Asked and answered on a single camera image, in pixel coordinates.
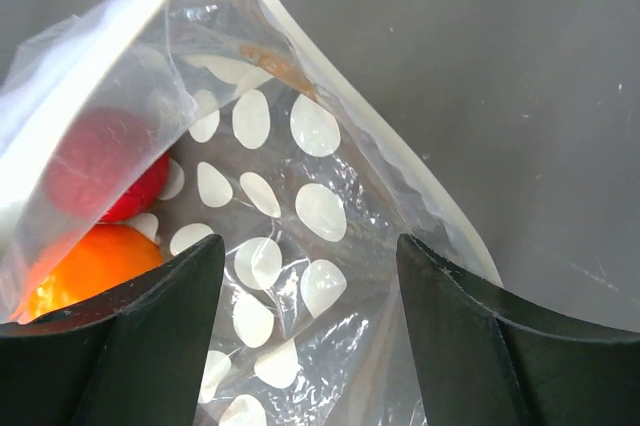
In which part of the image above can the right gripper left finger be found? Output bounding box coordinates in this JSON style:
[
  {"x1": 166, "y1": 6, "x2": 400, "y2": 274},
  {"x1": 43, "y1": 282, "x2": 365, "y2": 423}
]
[{"x1": 1, "y1": 235, "x2": 225, "y2": 425}]

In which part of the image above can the polka dot zip top bag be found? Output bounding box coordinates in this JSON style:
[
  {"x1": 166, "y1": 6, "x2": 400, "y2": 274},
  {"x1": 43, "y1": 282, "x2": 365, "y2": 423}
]
[{"x1": 1, "y1": 0, "x2": 499, "y2": 425}]

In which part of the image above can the fake orange fruit in bag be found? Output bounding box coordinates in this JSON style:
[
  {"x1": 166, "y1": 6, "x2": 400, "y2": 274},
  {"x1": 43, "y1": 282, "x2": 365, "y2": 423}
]
[{"x1": 9, "y1": 224, "x2": 163, "y2": 323}]

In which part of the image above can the fake red fruit in bag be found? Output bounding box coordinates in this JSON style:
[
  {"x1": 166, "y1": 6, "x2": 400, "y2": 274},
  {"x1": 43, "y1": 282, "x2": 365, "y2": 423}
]
[{"x1": 44, "y1": 107, "x2": 170, "y2": 223}]

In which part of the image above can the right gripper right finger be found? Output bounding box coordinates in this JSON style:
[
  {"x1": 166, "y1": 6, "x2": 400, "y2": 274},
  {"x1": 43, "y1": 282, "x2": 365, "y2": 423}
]
[{"x1": 396, "y1": 234, "x2": 639, "y2": 425}]

